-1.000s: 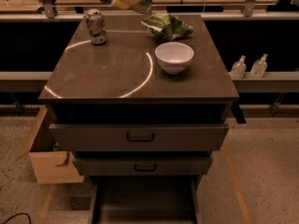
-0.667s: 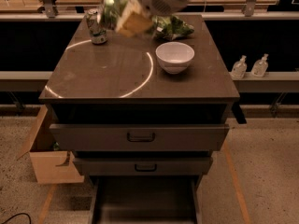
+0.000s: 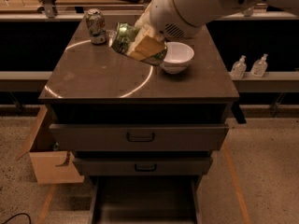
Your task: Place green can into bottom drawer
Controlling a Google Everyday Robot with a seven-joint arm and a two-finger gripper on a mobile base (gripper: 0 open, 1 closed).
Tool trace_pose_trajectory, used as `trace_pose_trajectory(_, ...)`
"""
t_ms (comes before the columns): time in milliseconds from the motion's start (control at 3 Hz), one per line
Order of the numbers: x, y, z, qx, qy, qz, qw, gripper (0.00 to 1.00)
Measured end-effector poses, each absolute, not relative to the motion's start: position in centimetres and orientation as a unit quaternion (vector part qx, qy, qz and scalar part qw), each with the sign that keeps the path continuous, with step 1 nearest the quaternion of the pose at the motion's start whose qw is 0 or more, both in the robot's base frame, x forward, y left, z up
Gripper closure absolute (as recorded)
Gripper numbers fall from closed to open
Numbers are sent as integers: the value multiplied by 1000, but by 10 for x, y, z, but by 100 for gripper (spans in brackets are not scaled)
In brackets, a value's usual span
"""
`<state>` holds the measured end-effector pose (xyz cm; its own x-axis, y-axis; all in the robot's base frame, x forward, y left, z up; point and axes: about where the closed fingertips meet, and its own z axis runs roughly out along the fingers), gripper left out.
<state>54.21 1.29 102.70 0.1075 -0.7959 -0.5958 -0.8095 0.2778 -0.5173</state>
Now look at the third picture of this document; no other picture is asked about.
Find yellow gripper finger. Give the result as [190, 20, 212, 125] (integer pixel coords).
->
[126, 26, 165, 61]
[135, 5, 152, 29]

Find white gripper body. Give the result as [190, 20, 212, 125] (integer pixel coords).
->
[149, 0, 217, 38]

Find crushed green soda can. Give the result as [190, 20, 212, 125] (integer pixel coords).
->
[109, 22, 167, 66]

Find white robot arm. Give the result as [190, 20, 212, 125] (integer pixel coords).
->
[126, 0, 299, 61]

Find upright white green soda can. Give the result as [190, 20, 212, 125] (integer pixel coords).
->
[85, 8, 107, 45]

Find grey drawer cabinet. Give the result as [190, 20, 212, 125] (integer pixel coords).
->
[37, 13, 240, 185]

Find grey top drawer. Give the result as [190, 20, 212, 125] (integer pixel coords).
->
[50, 124, 229, 152]

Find grey drawer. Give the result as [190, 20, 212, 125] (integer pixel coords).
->
[50, 124, 229, 152]
[73, 157, 212, 176]
[88, 176, 203, 224]

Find grey middle drawer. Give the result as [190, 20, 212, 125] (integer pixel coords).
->
[73, 157, 212, 176]

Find grey bottom drawer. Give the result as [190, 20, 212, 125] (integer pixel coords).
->
[88, 176, 203, 224]

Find white bowl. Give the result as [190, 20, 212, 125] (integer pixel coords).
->
[160, 42, 194, 75]

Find left clear sanitizer bottle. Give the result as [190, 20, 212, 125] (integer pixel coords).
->
[231, 55, 247, 79]

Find clear sanitizer bottle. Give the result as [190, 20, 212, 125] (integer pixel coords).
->
[231, 55, 247, 79]
[250, 53, 268, 77]

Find right clear sanitizer bottle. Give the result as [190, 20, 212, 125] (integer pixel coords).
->
[250, 53, 268, 77]

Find cardboard box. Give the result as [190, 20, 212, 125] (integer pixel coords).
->
[17, 105, 84, 184]

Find black cable on floor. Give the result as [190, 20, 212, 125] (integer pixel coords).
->
[0, 212, 33, 224]

